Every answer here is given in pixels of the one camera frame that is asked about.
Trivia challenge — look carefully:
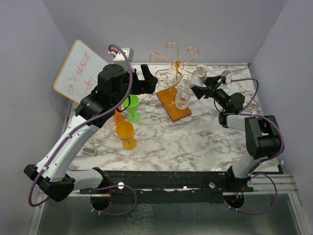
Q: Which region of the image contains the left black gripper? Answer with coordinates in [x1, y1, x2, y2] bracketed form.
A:
[112, 64, 157, 107]

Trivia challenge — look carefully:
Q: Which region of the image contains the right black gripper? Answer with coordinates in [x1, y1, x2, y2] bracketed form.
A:
[190, 75, 229, 111]

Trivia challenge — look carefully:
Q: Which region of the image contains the clear patterned stemmed glass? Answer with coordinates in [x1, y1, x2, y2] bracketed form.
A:
[192, 64, 209, 87]

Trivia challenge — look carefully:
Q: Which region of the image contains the clear round wine glass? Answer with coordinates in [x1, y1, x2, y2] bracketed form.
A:
[175, 74, 195, 110]

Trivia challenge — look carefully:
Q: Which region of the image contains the green plastic goblet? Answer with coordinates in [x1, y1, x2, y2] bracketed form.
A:
[123, 94, 141, 123]

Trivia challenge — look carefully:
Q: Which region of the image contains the yellow plastic goblet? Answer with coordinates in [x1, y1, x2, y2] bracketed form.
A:
[116, 121, 137, 150]

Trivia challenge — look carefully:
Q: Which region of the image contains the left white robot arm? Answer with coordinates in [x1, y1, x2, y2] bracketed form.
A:
[24, 64, 158, 202]

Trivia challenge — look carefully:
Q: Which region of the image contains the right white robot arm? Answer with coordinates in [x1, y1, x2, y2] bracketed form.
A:
[191, 75, 285, 191]

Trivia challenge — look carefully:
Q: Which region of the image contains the orange plastic goblet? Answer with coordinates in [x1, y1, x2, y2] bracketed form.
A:
[113, 105, 125, 126]

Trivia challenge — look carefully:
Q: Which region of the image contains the white framed whiteboard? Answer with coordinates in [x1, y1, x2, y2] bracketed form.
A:
[53, 40, 108, 104]

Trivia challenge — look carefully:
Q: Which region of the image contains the small grey eraser block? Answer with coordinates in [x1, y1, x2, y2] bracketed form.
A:
[82, 147, 96, 156]

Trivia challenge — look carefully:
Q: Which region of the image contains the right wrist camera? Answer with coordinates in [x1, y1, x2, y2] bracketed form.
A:
[220, 70, 232, 84]

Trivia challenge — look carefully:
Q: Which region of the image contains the gold wire wine glass rack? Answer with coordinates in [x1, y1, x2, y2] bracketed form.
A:
[150, 42, 200, 122]

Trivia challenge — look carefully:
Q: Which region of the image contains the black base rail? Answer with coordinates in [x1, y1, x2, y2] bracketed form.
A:
[80, 170, 255, 205]

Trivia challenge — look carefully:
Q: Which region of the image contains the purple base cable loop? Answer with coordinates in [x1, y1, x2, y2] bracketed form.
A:
[89, 185, 137, 216]

